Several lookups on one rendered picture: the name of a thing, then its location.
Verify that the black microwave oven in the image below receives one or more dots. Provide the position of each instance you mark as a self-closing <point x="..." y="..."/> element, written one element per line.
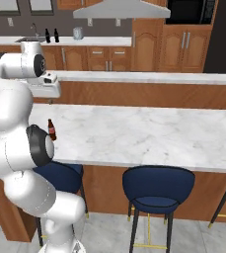
<point x="190" y="11"/>

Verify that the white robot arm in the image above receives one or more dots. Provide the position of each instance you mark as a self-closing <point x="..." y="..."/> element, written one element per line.
<point x="15" y="158"/>

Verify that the tall wooden cupboards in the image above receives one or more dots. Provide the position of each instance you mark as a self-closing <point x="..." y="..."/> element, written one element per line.
<point x="170" y="47"/>

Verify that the wooden marble-top dining counter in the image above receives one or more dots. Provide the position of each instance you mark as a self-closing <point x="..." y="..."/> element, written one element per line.
<point x="134" y="135"/>

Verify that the steel tap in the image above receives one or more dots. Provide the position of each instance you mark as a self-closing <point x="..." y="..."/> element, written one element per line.
<point x="35" y="30"/>

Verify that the wooden base cupboards run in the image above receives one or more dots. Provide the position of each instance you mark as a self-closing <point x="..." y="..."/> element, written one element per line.
<point x="85" y="58"/>

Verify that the grey range hood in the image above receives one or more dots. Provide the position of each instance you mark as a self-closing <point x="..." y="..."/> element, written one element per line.
<point x="121" y="10"/>

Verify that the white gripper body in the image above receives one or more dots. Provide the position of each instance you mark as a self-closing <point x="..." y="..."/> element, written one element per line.
<point x="47" y="90"/>

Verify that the grey framed window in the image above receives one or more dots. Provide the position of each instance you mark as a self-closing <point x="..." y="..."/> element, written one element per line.
<point x="40" y="6"/>
<point x="7" y="6"/>

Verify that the wooden wall cupboards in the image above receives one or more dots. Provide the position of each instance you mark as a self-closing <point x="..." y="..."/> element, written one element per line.
<point x="71" y="4"/>

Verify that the wooden marble-top kitchen island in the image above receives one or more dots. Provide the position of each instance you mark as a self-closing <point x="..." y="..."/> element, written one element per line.
<point x="150" y="94"/>

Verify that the small brown bottle red label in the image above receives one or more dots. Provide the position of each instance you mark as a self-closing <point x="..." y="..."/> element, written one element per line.
<point x="52" y="131"/>

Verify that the black fridge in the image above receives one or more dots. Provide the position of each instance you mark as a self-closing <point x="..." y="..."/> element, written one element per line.
<point x="223" y="36"/>

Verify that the large dark bottle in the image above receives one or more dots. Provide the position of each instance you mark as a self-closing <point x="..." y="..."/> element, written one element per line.
<point x="47" y="36"/>
<point x="56" y="36"/>

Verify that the white wall outlet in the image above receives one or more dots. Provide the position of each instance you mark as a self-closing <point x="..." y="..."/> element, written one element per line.
<point x="90" y="22"/>
<point x="10" y="21"/>
<point x="117" y="22"/>

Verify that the steel sink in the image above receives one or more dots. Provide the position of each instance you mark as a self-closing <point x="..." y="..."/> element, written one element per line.
<point x="25" y="40"/>

